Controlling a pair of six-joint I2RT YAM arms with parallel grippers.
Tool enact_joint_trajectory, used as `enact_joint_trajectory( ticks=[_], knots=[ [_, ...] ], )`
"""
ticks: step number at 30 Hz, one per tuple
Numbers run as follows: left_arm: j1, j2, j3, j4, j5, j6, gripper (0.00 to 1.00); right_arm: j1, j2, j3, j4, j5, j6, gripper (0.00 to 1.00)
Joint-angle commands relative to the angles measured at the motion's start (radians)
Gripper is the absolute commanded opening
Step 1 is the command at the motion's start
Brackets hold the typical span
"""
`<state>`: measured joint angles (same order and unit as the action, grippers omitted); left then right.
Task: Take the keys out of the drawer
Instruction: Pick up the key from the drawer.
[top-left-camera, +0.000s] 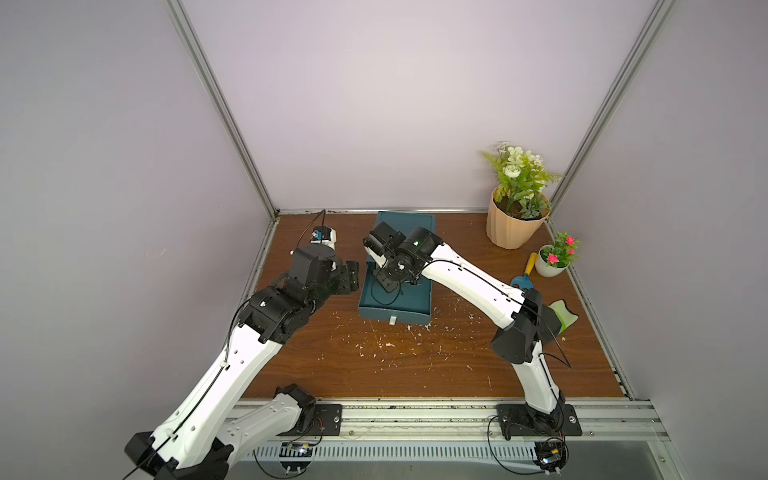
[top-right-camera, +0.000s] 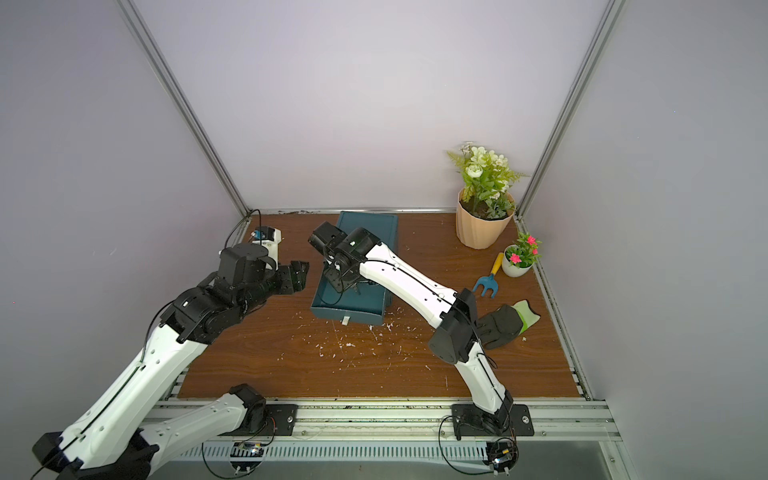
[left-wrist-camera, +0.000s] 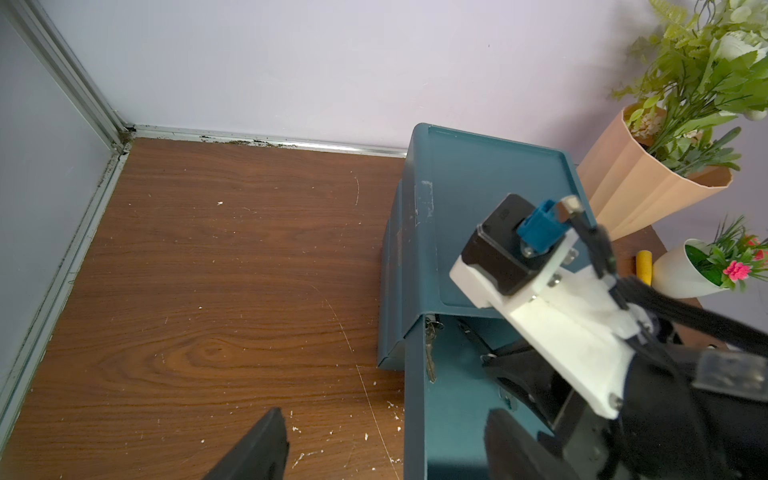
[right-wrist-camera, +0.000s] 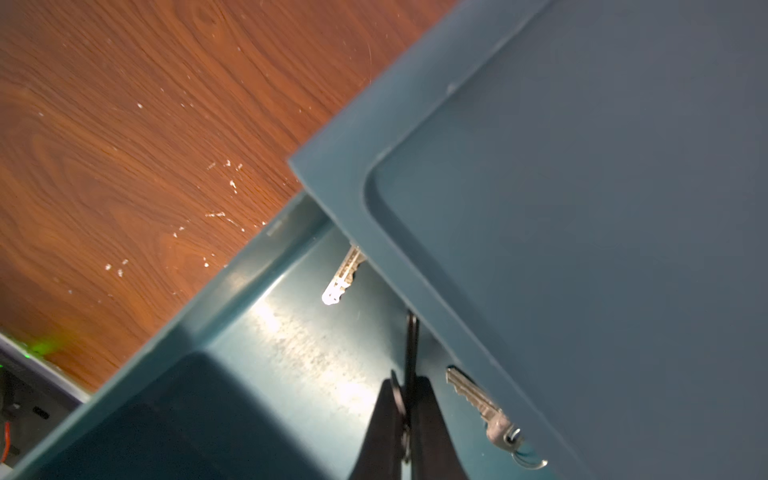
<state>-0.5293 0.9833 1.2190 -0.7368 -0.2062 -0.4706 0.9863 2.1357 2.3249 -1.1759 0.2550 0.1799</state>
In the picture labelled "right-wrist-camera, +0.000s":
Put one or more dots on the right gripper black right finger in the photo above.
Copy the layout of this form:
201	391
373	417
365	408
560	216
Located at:
432	453

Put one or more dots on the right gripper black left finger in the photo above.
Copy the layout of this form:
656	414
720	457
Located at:
385	443

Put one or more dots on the silver keys black tag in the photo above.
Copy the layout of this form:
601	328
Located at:
344	276
499	429

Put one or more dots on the teal drawer tray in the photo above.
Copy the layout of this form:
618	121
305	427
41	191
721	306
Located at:
256	378

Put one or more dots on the teal drawer cabinet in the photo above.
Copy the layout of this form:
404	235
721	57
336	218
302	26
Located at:
573	196

